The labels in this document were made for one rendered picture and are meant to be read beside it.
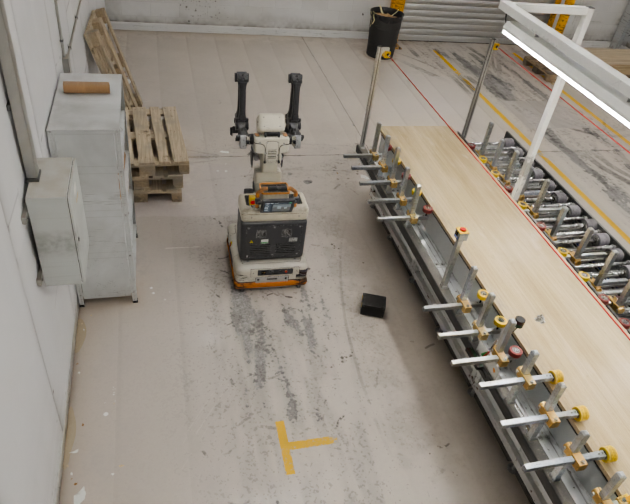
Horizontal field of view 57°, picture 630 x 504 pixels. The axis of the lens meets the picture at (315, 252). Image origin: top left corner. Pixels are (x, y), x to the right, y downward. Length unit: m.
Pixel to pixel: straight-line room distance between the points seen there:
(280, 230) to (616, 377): 2.58
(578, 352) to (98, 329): 3.40
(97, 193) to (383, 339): 2.45
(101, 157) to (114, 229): 0.60
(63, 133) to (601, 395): 3.62
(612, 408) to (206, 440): 2.48
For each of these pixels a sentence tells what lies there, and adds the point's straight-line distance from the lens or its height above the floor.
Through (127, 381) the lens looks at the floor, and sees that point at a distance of 4.40.
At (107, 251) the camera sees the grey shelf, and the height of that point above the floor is 0.55.
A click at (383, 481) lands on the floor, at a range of 4.04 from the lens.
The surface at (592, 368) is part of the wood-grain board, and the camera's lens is 3.92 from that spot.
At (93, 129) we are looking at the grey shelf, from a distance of 4.04.
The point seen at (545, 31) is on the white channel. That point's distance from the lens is 3.89.
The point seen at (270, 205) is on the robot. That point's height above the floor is 0.89.
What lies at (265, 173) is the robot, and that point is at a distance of 4.83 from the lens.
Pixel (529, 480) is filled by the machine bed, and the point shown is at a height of 0.17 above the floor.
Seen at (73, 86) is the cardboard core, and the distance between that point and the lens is 4.49.
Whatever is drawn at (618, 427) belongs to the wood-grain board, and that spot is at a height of 0.90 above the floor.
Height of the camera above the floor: 3.42
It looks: 39 degrees down
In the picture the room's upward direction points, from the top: 9 degrees clockwise
